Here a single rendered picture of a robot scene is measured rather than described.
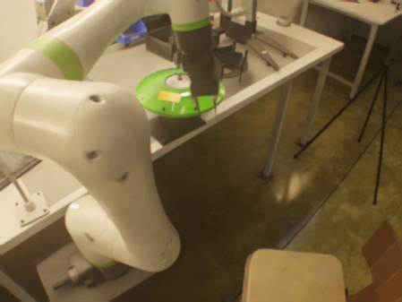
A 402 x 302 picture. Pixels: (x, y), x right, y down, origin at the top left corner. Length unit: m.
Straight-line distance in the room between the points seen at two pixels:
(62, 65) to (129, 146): 0.20
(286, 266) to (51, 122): 0.97
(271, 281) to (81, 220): 0.68
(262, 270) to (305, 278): 0.16
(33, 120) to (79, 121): 0.07
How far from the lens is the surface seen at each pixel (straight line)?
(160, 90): 1.01
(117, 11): 0.63
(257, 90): 1.38
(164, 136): 1.07
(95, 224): 0.72
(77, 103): 0.34
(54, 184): 1.02
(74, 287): 0.94
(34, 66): 0.46
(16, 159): 0.84
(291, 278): 1.13
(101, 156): 0.33
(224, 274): 1.77
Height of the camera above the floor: 1.62
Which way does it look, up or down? 43 degrees down
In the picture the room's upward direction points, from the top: 2 degrees clockwise
